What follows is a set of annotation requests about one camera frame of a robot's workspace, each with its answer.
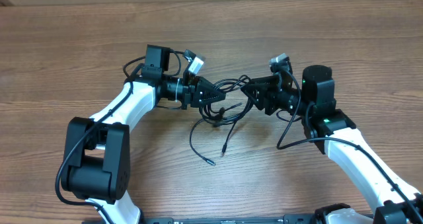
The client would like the black USB cable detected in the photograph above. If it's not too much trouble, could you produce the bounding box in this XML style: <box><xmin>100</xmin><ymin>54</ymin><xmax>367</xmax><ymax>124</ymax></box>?
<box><xmin>188</xmin><ymin>74</ymin><xmax>257</xmax><ymax>167</ymax></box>

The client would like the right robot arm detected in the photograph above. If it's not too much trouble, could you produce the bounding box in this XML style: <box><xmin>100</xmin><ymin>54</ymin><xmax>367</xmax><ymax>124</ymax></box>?
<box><xmin>241</xmin><ymin>64</ymin><xmax>422</xmax><ymax>223</ymax></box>

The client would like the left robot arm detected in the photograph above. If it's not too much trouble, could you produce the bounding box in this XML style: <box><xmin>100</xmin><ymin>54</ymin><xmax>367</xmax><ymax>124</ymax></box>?
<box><xmin>55</xmin><ymin>45</ymin><xmax>225</xmax><ymax>223</ymax></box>

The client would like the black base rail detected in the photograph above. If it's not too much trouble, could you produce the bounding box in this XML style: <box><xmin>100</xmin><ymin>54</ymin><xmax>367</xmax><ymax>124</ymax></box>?
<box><xmin>143</xmin><ymin>214</ymin><xmax>316</xmax><ymax>224</ymax></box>

